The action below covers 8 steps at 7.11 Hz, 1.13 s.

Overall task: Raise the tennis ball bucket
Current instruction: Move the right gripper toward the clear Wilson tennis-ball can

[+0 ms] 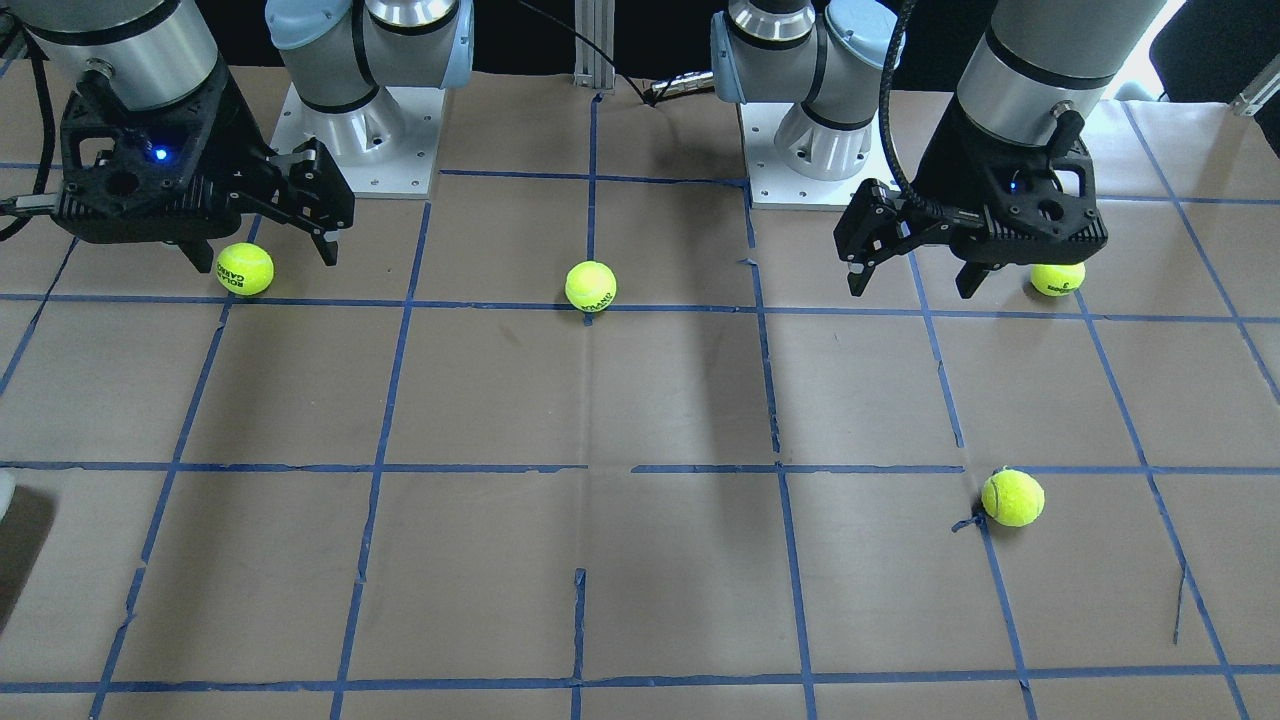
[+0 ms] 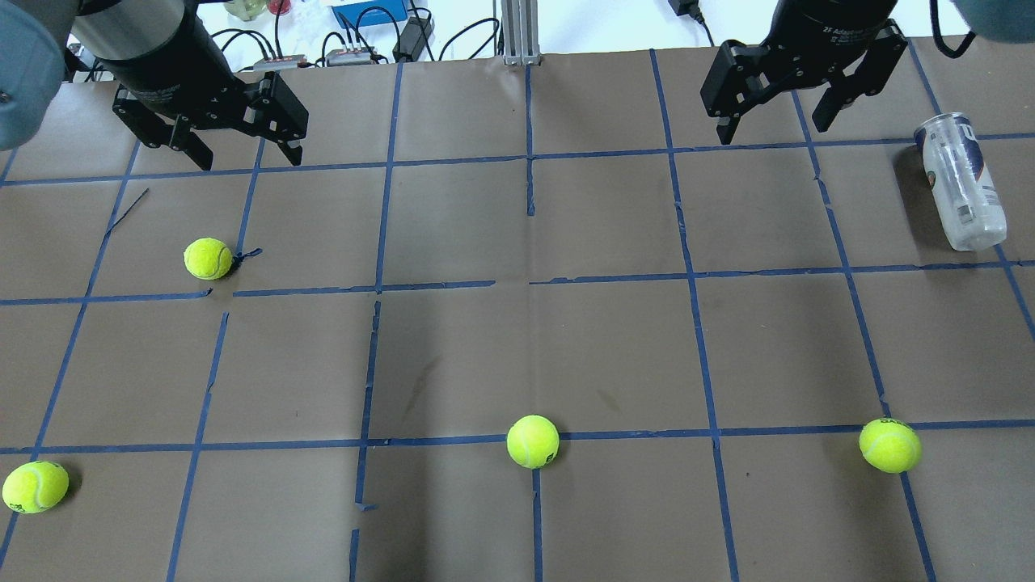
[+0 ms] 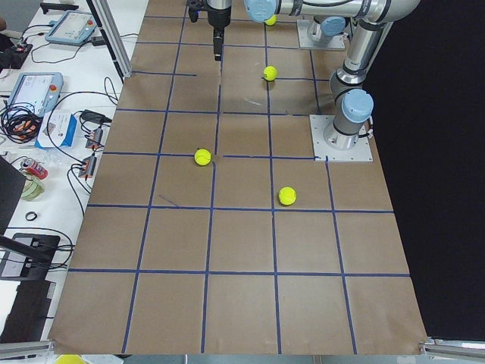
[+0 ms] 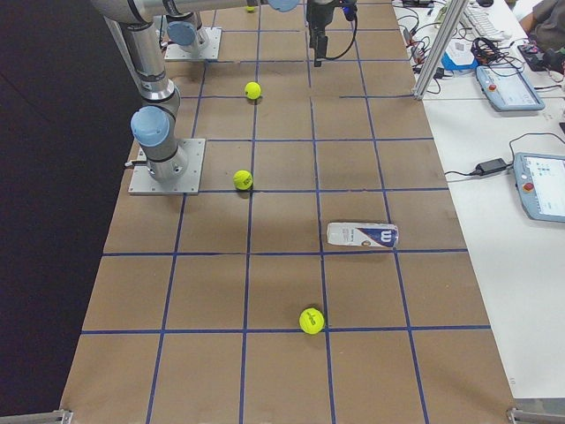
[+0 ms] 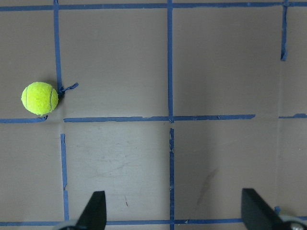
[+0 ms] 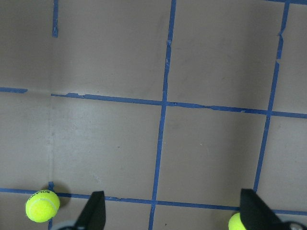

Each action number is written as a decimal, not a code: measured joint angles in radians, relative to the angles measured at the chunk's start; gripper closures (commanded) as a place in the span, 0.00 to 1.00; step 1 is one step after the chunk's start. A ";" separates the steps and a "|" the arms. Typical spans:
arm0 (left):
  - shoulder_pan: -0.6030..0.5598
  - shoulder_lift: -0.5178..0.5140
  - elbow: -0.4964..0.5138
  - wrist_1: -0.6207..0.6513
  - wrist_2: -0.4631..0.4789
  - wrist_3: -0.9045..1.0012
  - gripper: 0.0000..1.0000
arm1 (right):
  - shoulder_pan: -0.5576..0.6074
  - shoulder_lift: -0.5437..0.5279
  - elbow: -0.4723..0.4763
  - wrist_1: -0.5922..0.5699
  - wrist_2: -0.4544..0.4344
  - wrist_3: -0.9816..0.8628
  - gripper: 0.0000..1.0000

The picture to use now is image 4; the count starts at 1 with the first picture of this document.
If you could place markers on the middle yellow tennis ball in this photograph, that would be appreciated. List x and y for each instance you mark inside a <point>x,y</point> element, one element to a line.
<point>242,180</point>

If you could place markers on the teach pendant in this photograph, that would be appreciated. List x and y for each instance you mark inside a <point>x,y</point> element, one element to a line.
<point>508,89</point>
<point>540,185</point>

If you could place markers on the far yellow tennis ball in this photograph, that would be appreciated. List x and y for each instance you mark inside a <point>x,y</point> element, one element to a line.
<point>253,90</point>

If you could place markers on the white tennis ball can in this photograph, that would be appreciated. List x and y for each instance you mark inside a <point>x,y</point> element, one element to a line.
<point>363,234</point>

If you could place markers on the near yellow tennis ball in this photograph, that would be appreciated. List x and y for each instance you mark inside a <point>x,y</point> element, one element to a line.
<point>311,321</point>

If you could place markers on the lower teach pendant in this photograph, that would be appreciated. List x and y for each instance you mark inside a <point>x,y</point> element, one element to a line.
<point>540,185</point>

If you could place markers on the white keyboard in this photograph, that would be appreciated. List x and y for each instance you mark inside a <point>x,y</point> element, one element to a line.
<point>477,19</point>

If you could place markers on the seated person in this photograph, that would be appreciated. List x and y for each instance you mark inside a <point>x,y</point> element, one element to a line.
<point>545,24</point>

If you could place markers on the left corner metal bracket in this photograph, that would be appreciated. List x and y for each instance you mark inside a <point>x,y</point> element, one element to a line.
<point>55,417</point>

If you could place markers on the right corner metal bracket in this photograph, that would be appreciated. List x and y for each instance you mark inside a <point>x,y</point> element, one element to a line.
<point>519,416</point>

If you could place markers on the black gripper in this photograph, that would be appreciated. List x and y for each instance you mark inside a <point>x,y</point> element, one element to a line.
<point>319,17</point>

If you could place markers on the corner metal bracket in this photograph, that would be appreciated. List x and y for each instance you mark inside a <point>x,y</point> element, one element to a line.
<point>55,417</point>
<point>519,416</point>

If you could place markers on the black power adapter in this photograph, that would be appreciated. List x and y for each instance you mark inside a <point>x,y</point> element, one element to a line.
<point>490,167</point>

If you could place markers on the upper teach pendant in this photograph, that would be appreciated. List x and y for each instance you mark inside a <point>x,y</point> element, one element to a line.
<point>508,89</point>

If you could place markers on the brown paper table cover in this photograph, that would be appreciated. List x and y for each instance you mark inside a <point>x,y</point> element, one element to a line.
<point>193,317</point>

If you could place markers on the aluminium frame post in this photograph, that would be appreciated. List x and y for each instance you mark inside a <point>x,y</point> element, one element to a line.
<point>453,14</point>

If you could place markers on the blue white box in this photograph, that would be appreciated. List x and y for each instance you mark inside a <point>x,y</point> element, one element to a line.
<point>458,56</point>

